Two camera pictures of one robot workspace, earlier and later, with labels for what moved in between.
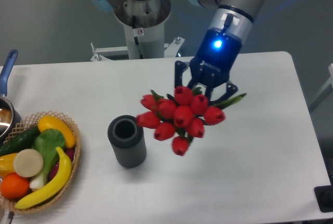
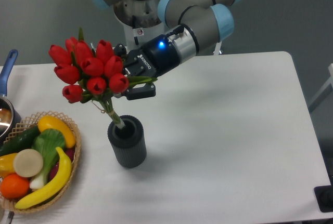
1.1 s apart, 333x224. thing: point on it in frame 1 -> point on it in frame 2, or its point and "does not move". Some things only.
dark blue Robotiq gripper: x=217 y=51 -> x=157 y=57
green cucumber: x=21 y=141 does not move
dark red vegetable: x=69 y=152 does not move
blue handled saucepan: x=10 y=118 does not move
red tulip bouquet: x=181 y=117 -> x=95 y=71
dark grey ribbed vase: x=128 y=140 does not move
